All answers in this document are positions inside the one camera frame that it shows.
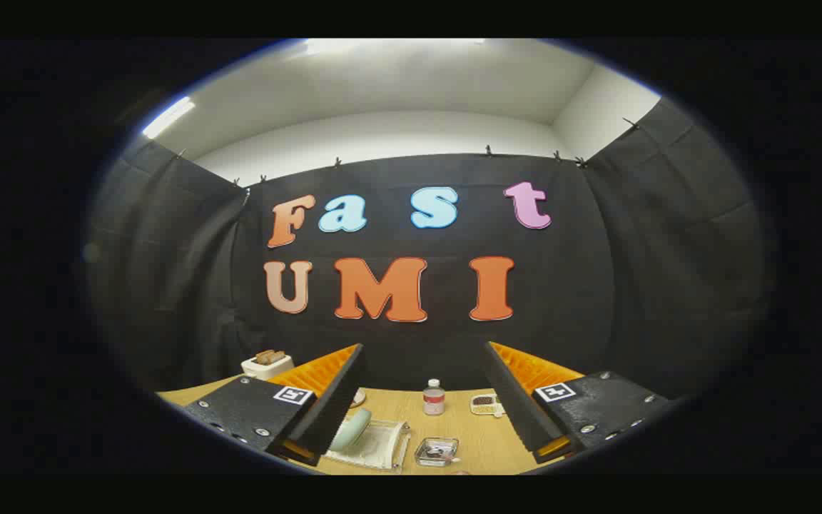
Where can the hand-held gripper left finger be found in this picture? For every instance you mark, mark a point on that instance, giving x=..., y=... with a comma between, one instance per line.
x=332, y=407

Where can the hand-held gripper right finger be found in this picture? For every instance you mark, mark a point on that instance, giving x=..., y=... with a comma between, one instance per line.
x=518, y=407

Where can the light green plate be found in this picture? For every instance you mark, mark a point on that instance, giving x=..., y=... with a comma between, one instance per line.
x=351, y=430

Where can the beige round plate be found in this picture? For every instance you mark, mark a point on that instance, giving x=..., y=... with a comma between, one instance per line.
x=360, y=397

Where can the white divided dish with beans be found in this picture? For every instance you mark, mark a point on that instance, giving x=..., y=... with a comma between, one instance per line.
x=486, y=405

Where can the brown toast slice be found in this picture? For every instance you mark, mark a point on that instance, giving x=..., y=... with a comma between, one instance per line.
x=263, y=358
x=279, y=355

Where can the white toaster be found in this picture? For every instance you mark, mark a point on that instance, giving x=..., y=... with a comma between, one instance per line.
x=262, y=370

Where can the clear bottle with red label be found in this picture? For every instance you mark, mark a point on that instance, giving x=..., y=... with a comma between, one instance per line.
x=434, y=400

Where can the black backdrop cloth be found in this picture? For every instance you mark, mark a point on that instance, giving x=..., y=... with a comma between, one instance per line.
x=596, y=271

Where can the ceiling light strip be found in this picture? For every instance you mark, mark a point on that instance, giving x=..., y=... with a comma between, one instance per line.
x=168, y=116

